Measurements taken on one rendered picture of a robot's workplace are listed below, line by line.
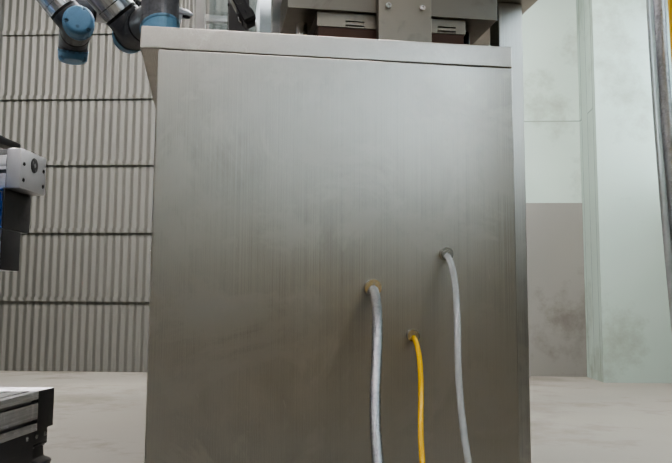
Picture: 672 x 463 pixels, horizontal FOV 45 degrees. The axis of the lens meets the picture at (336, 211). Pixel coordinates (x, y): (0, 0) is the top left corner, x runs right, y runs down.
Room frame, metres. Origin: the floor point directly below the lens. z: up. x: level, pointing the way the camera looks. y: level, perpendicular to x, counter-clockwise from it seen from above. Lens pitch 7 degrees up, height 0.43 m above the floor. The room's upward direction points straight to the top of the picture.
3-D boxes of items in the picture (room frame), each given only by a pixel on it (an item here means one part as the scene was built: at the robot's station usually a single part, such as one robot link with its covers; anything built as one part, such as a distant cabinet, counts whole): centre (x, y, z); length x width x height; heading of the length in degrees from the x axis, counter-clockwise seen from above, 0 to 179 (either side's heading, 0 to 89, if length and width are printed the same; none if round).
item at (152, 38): (2.64, 0.20, 0.88); 2.52 x 0.66 x 0.04; 9
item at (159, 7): (1.61, 0.37, 1.01); 0.11 x 0.08 x 0.11; 35
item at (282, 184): (2.64, 0.19, 0.43); 2.52 x 0.64 x 0.86; 9
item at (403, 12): (1.46, -0.12, 0.96); 0.10 x 0.03 x 0.11; 99
